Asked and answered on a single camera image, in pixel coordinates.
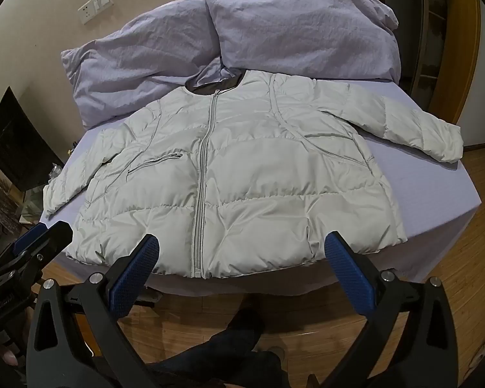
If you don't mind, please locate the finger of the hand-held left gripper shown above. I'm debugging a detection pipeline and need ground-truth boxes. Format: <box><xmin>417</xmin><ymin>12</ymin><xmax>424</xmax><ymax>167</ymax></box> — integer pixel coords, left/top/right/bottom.
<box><xmin>0</xmin><ymin>223</ymin><xmax>50</xmax><ymax>269</ymax></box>
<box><xmin>8</xmin><ymin>221</ymin><xmax>74</xmax><ymax>279</ymax></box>

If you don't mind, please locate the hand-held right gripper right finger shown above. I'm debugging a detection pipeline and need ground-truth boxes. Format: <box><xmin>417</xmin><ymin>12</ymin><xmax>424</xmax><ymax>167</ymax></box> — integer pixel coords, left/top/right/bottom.
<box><xmin>324</xmin><ymin>231</ymin><xmax>460</xmax><ymax>388</ymax></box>

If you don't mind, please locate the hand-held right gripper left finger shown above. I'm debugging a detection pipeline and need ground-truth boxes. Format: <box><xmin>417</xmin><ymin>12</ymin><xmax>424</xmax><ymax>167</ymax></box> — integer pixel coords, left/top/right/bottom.
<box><xmin>25</xmin><ymin>233</ymin><xmax>161</xmax><ymax>388</ymax></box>

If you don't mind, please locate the light grey puffer jacket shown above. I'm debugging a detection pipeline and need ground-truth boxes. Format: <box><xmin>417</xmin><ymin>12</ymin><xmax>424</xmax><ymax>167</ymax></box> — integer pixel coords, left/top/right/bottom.
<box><xmin>42</xmin><ymin>69</ymin><xmax>465</xmax><ymax>280</ymax></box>

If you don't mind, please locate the person's left hand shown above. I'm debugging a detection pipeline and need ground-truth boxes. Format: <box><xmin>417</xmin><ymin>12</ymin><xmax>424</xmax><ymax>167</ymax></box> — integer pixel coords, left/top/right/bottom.
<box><xmin>0</xmin><ymin>325</ymin><xmax>34</xmax><ymax>369</ymax></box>

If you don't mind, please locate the glass side table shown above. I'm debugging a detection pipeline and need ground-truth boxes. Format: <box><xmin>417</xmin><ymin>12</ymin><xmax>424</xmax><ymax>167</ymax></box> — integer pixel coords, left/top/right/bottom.
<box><xmin>19</xmin><ymin>188</ymin><xmax>47</xmax><ymax>227</ymax></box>

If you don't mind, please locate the black flat screen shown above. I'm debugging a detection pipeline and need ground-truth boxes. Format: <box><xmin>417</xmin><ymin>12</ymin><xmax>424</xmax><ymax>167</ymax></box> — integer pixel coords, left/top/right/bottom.
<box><xmin>0</xmin><ymin>86</ymin><xmax>65</xmax><ymax>193</ymax></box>

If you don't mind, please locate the bed with purple sheet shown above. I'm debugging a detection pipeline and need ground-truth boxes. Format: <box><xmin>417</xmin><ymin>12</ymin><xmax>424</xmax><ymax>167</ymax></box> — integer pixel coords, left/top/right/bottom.
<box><xmin>40</xmin><ymin>77</ymin><xmax>482</xmax><ymax>296</ymax></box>

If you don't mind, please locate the person's leg in dark pants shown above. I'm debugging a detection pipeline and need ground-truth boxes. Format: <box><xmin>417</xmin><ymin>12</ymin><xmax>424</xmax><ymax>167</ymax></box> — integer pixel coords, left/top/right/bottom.
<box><xmin>145</xmin><ymin>308</ymin><xmax>288</xmax><ymax>388</ymax></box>

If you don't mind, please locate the purple pillow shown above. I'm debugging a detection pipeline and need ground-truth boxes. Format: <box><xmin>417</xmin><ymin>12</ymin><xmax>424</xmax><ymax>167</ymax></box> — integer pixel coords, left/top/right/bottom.
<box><xmin>202</xmin><ymin>0</ymin><xmax>402</xmax><ymax>82</ymax></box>
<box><xmin>60</xmin><ymin>0</ymin><xmax>228</xmax><ymax>127</ymax></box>

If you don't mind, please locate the wooden shelf unit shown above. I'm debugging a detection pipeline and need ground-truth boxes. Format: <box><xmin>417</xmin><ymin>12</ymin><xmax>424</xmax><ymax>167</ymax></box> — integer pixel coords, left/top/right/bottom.
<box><xmin>422</xmin><ymin>0</ymin><xmax>449</xmax><ymax>92</ymax></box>

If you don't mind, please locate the white wall socket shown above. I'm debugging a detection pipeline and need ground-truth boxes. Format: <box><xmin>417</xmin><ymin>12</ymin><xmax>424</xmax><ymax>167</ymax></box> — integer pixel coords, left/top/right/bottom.
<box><xmin>78</xmin><ymin>2</ymin><xmax>96</xmax><ymax>25</ymax></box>

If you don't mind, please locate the wooden door frame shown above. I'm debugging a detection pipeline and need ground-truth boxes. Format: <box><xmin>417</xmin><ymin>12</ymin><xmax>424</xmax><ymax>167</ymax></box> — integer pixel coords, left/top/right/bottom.
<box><xmin>445</xmin><ymin>0</ymin><xmax>483</xmax><ymax>147</ymax></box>

